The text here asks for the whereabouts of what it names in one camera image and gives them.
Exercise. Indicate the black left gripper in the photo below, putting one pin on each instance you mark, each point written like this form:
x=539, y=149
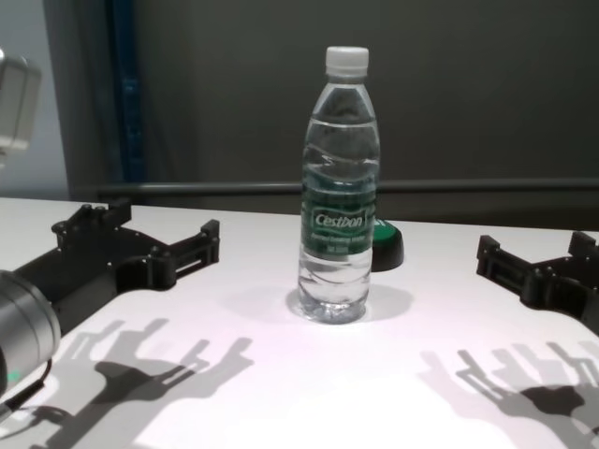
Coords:
x=93, y=266

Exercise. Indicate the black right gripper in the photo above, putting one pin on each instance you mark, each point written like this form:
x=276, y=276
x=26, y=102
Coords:
x=571, y=290

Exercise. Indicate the clear green-label water bottle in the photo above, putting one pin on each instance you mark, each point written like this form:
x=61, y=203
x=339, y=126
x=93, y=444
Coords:
x=339, y=187

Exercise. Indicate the green YES push button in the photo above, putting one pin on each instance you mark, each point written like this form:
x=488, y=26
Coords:
x=389, y=252

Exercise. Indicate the grey horizontal rail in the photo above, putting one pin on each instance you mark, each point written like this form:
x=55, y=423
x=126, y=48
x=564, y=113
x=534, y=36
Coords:
x=187, y=189

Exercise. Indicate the blue vertical post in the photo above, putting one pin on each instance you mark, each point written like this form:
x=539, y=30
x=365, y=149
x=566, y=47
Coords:
x=126, y=93

